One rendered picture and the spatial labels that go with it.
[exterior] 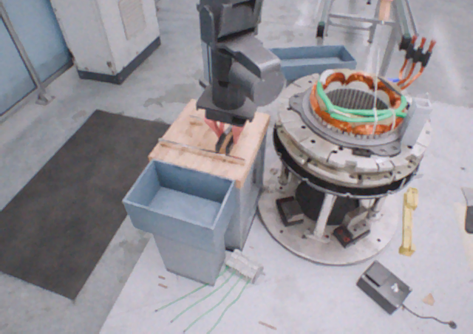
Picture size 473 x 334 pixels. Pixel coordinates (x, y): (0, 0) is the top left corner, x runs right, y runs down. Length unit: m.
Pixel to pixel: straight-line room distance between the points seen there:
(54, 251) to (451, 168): 1.81
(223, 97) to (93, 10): 2.24
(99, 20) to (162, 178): 2.16
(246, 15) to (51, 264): 1.66
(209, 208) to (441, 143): 0.88
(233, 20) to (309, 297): 0.60
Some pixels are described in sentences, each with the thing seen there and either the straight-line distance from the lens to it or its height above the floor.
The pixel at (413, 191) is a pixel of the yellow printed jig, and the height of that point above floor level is 0.80.
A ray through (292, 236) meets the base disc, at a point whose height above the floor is 0.80.
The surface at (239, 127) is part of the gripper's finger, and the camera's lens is 0.55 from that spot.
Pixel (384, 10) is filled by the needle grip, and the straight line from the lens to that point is 0.61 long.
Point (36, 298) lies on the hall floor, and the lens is 1.86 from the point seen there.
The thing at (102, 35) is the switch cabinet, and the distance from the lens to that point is 2.76.
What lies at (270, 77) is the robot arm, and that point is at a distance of 0.44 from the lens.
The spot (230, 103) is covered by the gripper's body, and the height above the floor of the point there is 1.19.
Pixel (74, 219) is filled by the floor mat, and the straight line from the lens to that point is 2.01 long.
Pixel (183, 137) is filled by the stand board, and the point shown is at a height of 1.07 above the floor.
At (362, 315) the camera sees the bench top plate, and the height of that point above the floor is 0.78.
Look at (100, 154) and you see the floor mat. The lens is 2.30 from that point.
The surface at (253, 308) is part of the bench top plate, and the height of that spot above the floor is 0.78.
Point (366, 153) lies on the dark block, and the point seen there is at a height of 1.10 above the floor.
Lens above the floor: 1.50
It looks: 45 degrees down
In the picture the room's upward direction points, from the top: straight up
